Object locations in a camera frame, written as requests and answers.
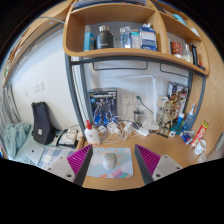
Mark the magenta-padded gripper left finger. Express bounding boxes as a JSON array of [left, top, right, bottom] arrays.
[[44, 144, 94, 187]]

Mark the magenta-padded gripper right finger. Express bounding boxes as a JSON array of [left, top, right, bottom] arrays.
[[134, 144, 183, 186]]

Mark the grey computer mouse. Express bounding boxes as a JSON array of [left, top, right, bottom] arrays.
[[102, 152, 118, 170]]

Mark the sun and cloud mouse pad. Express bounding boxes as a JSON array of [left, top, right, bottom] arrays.
[[86, 147, 135, 180]]

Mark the bed with checked sheet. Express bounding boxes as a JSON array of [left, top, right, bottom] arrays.
[[13, 133, 79, 169]]

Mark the white and black flat box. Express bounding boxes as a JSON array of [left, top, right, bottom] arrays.
[[55, 128, 84, 150]]

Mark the blue tissue packet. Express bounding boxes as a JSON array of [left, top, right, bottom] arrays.
[[181, 129, 195, 145]]

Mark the clear plastic cup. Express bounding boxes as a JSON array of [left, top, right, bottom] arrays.
[[197, 153, 208, 164]]

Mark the teal dish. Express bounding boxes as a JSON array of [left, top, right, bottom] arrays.
[[169, 123, 184, 135]]

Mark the white mug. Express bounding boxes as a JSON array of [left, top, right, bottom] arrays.
[[194, 138, 208, 156]]

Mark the white power strip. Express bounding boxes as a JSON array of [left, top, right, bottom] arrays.
[[134, 126, 151, 137]]

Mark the white bottle with red cap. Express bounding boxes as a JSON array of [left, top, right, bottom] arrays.
[[83, 119, 101, 147]]

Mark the black bag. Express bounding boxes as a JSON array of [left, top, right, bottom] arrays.
[[31, 101, 56, 146]]

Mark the white tube with blue cap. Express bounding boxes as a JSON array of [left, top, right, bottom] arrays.
[[176, 112, 185, 127]]

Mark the tan robot figure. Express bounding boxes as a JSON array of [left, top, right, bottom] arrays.
[[159, 101, 176, 134]]

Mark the blue spray bottle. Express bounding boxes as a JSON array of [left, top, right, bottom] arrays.
[[182, 102, 197, 132]]

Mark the teal blanket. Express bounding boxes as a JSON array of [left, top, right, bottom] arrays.
[[3, 121, 33, 160]]

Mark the white power adapter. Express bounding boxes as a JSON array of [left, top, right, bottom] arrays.
[[122, 121, 134, 134]]

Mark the metal cup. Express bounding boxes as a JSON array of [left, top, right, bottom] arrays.
[[133, 109, 145, 126]]

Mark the small white charger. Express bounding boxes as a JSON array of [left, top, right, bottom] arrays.
[[106, 122, 120, 135]]

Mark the white small carton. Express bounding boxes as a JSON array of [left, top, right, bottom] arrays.
[[156, 95, 169, 109]]

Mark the white desk lamp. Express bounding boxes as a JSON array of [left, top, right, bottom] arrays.
[[99, 73, 161, 132]]

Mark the blue robot model kit box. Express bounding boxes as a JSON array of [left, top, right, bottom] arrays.
[[88, 87, 118, 128]]

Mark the colourful printed box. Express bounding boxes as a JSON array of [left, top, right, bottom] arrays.
[[166, 81, 190, 118]]

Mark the wooden shelf unit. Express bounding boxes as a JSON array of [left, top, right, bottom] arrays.
[[63, 0, 210, 76]]

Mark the green cable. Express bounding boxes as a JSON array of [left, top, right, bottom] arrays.
[[135, 95, 155, 116]]

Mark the grey metal frame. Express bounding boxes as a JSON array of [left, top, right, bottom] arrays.
[[64, 54, 208, 134]]

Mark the white wall switch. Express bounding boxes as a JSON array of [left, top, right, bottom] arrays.
[[32, 81, 45, 94]]

